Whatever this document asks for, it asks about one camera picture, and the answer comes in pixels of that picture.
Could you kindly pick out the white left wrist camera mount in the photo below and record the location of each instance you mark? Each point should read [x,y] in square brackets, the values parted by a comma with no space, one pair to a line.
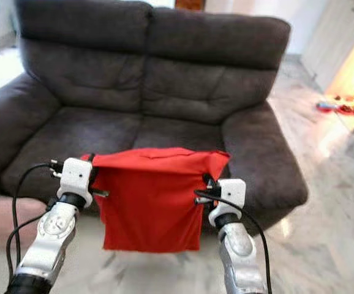
[76,177]

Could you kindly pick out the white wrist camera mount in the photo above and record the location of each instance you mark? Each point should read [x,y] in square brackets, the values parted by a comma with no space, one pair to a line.
[76,177]
[231,196]

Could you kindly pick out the brown wooden cabinet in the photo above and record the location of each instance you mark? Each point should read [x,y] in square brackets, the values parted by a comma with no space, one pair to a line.
[189,4]

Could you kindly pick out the dark grey two-seat sofa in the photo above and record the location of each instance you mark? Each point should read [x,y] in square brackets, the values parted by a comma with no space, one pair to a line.
[140,86]

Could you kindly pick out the red plate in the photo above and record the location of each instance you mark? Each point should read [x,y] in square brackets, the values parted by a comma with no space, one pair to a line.
[325,108]

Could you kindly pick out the red pillow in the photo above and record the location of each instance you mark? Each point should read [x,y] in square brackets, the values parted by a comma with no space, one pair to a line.
[152,205]

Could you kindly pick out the red bowl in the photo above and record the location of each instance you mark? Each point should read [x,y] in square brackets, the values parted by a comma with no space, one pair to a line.
[345,109]

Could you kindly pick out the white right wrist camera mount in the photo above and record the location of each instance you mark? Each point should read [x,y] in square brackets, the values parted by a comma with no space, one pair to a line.
[231,196]

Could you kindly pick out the white cupboard with lit niche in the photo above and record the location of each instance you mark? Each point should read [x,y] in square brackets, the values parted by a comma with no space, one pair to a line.
[327,33]

